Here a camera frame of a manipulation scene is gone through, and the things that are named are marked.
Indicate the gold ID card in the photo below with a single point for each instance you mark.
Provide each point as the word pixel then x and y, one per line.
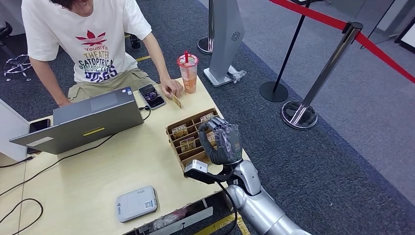
pixel 176 101

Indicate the red straw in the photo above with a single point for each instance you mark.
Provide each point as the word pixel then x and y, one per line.
pixel 186 56

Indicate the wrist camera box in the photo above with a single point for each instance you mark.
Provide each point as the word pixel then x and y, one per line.
pixel 199 166

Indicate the person's left forearm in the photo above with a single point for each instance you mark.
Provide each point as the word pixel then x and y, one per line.
pixel 159 58

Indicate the orange bubble tea cup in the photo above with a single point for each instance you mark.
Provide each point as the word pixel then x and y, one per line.
pixel 189 77

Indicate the chrome stanchion post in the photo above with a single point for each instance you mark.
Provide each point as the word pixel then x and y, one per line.
pixel 324 74

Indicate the grey laptop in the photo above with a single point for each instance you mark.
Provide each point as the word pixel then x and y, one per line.
pixel 97 123

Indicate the white cabinet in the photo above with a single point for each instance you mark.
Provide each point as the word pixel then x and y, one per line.
pixel 11 129

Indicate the chrome stanchion behind kiosk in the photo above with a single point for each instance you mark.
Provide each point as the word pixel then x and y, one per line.
pixel 204 45

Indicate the black wheeled stand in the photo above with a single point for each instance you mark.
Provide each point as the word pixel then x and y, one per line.
pixel 135 42

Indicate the person's right forearm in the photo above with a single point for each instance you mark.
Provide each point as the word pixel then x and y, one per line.
pixel 48 81

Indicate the grey kiosk stand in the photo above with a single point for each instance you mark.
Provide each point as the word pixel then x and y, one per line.
pixel 227 32

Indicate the person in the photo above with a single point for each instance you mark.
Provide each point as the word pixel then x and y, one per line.
pixel 64 29

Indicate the black smartphone lit screen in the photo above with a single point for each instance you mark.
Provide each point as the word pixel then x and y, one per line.
pixel 151 96

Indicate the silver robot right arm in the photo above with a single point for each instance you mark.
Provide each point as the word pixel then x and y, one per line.
pixel 259 211

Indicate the black phone dark screen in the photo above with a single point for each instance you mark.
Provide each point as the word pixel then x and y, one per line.
pixel 40 125

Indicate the grey card reader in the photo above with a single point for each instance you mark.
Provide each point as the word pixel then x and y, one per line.
pixel 136 204

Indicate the black framed board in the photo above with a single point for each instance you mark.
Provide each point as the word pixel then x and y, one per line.
pixel 410 39

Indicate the white bar under desk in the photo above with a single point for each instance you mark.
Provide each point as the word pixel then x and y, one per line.
pixel 194 219

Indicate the person's left hand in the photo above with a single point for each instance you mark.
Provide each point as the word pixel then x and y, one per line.
pixel 172 86

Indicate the office chair chrome base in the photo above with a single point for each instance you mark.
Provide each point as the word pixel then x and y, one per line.
pixel 16 66

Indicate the black stanchion post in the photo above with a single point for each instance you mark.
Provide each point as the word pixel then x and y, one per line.
pixel 273 91

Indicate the brown cardboard card organizer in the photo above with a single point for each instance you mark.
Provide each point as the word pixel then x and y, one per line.
pixel 191 156

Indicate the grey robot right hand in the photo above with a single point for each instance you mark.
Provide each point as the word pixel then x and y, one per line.
pixel 227 142

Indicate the red barrier belt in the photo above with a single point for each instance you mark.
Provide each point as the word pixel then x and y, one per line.
pixel 324 18

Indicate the clear plastic bag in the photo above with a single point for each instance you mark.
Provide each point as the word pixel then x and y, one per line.
pixel 237 74

